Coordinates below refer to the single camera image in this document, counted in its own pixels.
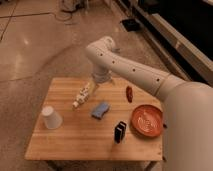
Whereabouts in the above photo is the long wall bench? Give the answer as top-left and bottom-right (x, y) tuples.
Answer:
(109, 0), (213, 87)

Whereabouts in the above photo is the black floor box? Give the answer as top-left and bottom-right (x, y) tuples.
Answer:
(121, 19), (140, 32)

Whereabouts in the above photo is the orange ceramic bowl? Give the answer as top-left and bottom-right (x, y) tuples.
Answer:
(131, 104), (163, 137)

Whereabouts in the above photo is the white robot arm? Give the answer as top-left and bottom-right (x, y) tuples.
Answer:
(85, 36), (213, 171)

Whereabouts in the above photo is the white plastic bottle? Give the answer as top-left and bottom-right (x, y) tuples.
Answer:
(72, 82), (96, 108)

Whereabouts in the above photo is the blue sponge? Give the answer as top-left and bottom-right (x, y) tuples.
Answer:
(91, 102), (110, 119)

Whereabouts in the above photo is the wooden table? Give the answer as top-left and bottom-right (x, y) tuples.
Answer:
(25, 78), (162, 161)

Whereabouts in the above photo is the dark red small object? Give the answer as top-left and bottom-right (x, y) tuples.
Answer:
(126, 86), (133, 103)

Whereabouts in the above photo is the black eraser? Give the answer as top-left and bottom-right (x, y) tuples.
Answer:
(114, 121), (126, 143)

